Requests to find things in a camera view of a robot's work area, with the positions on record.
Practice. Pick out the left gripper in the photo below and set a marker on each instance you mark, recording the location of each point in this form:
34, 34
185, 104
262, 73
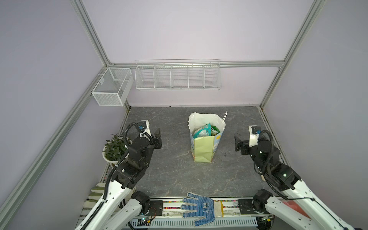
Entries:
157, 141

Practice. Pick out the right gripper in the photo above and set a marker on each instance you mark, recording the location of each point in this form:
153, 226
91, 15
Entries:
239, 144

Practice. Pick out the yellow green spring tea bag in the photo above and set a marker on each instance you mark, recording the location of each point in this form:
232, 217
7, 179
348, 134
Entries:
214, 131

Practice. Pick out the teal candy bag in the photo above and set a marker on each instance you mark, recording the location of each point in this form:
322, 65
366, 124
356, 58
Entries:
203, 131

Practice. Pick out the white paper bag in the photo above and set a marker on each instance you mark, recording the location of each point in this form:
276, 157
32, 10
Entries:
204, 148

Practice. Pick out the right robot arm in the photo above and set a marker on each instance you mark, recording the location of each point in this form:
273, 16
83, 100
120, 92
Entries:
291, 199

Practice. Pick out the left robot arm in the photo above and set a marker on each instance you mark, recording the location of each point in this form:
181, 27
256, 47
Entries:
119, 203

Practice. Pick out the potted green plant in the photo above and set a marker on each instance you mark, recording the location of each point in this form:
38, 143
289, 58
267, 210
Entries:
114, 150

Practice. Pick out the white mesh box basket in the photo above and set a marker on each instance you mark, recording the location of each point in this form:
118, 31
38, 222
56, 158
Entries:
113, 87

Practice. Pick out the blue dotted work glove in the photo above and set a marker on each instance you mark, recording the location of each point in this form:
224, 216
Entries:
204, 209

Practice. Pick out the pink watering can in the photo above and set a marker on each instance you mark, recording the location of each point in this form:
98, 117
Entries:
293, 205

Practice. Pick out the white green glove left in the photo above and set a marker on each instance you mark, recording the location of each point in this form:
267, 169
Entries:
95, 194

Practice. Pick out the white wire shelf basket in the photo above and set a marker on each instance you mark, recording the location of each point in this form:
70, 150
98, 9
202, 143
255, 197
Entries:
178, 74

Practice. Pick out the white slotted cable duct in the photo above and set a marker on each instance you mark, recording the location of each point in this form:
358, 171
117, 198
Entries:
188, 223

